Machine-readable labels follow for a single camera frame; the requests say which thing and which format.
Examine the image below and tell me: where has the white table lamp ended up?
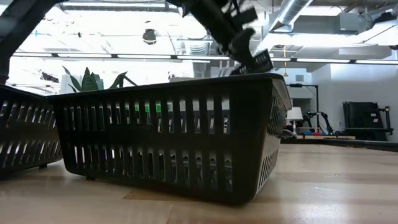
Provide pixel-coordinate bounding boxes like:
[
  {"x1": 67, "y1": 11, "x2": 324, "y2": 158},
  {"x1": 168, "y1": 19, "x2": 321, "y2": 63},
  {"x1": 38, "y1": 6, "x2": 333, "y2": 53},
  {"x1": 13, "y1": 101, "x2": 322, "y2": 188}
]
[{"x1": 285, "y1": 106, "x2": 304, "y2": 136}]

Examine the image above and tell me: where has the black background gantry frame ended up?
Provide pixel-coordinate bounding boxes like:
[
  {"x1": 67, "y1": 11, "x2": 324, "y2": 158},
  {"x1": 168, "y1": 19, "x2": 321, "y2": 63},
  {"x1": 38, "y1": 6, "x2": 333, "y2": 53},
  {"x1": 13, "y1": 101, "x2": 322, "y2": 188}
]
[{"x1": 288, "y1": 83, "x2": 320, "y2": 131}]

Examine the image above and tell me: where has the green slotted plastic basket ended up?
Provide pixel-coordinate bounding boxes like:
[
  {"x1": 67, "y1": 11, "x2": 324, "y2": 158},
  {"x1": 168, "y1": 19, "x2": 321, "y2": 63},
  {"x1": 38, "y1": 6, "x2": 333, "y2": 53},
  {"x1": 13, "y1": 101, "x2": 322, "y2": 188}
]
[{"x1": 134, "y1": 104, "x2": 174, "y2": 113}]

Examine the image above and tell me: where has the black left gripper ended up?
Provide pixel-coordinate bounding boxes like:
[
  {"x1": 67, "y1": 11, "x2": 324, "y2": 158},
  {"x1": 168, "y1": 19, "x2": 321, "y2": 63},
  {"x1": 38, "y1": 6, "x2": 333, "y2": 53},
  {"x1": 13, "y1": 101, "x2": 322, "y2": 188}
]
[{"x1": 167, "y1": 0, "x2": 259, "y2": 68}]

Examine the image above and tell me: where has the long ceiling light bar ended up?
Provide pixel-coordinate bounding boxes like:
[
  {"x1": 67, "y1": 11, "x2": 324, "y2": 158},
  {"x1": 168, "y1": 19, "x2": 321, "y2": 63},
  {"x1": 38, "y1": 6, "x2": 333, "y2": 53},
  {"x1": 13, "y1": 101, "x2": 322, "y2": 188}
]
[{"x1": 9, "y1": 52, "x2": 398, "y2": 65}]

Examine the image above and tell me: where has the background wooden workbench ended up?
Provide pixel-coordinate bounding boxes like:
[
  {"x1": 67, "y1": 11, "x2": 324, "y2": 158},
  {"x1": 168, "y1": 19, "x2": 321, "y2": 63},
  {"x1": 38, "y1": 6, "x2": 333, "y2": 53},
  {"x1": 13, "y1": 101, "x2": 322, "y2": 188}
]
[{"x1": 295, "y1": 134, "x2": 357, "y2": 141}]

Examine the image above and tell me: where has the green snake plant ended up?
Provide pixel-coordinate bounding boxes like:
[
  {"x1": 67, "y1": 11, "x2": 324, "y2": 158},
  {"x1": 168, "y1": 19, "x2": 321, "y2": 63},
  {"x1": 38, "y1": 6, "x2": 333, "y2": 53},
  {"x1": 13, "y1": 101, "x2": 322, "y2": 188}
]
[{"x1": 62, "y1": 65, "x2": 129, "y2": 93}]

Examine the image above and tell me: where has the black cross frame rail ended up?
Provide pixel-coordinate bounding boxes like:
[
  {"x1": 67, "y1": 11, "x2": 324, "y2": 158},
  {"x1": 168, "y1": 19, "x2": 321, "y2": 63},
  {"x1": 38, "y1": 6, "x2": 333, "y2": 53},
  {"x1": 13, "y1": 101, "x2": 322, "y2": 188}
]
[{"x1": 279, "y1": 136, "x2": 398, "y2": 153}]

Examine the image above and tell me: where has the yellow hanging cord plug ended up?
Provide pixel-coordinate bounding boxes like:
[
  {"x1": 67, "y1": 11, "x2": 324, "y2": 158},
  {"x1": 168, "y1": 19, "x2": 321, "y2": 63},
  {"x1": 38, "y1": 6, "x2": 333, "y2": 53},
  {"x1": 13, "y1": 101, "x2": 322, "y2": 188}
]
[{"x1": 282, "y1": 45, "x2": 289, "y2": 78}]

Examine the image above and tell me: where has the silver ribbed ventilation duct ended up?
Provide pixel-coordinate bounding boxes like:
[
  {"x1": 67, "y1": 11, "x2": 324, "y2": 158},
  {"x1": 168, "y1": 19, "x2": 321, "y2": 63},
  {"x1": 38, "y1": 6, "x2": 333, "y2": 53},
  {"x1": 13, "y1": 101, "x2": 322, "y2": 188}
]
[{"x1": 183, "y1": 30, "x2": 215, "y2": 78}]

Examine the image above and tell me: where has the black yellow ceiling cord reel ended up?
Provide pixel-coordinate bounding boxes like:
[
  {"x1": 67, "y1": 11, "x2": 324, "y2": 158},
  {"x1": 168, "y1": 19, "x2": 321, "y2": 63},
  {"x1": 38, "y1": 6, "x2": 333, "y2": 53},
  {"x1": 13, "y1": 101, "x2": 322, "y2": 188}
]
[{"x1": 142, "y1": 28, "x2": 158, "y2": 46}]

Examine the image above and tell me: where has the silver smooth ventilation duct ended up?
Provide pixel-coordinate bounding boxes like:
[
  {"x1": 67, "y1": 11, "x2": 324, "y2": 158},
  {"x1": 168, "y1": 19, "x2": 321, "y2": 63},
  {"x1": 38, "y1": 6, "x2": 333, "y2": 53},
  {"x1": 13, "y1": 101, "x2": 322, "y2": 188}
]
[{"x1": 269, "y1": 0, "x2": 314, "y2": 32}]

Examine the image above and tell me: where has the black equipment cart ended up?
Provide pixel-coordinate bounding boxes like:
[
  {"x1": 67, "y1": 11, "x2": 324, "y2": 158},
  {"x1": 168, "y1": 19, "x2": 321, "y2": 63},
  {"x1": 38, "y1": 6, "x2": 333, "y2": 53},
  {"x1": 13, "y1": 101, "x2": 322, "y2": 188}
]
[{"x1": 343, "y1": 101, "x2": 394, "y2": 142}]

